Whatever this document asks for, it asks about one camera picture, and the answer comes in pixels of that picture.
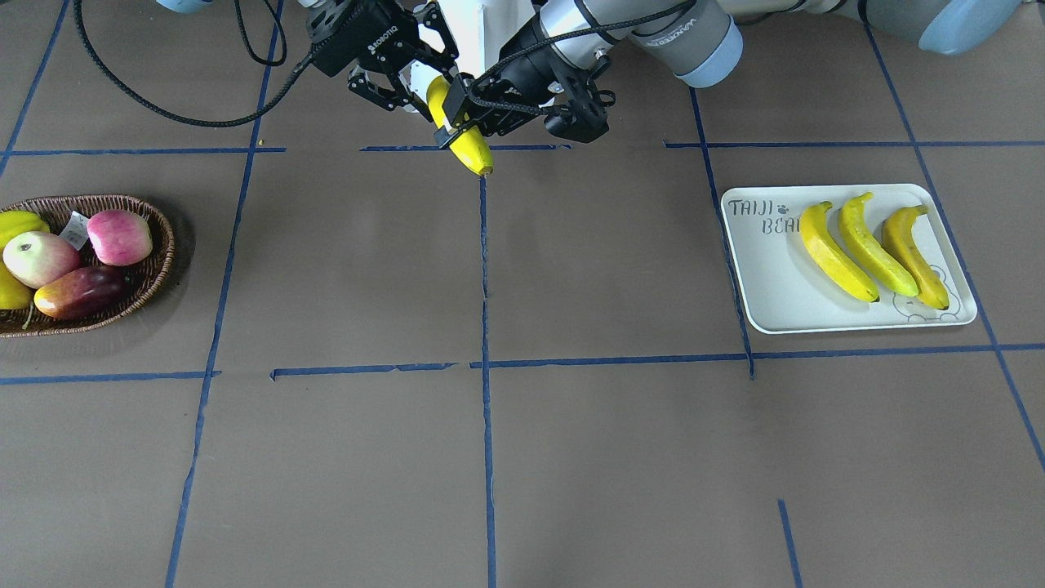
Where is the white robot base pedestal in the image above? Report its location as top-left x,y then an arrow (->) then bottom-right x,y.
403,1 -> 536,104

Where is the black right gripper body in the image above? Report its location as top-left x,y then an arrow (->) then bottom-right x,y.
306,1 -> 429,77

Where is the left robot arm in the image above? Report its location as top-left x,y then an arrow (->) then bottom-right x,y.
428,1 -> 1018,148

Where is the pink red apple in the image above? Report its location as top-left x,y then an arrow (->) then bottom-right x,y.
87,209 -> 153,267

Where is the dark red apple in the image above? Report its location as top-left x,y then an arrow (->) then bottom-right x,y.
33,265 -> 130,320

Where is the white bear tray plate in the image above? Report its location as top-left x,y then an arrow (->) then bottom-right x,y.
721,184 -> 978,335

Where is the yellow lemon fruit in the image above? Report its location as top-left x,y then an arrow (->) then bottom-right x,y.
0,263 -> 33,311

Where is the pale yellow apple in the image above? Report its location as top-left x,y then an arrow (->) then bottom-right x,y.
2,231 -> 82,289

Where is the ripe yellow banana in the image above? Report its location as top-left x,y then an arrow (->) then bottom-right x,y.
882,204 -> 950,311

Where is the wicker fruit basket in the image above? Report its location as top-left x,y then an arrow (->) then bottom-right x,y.
1,194 -> 178,339

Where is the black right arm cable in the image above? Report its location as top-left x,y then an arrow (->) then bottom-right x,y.
73,0 -> 327,130

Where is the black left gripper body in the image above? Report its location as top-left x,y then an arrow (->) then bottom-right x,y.
484,21 -> 611,110

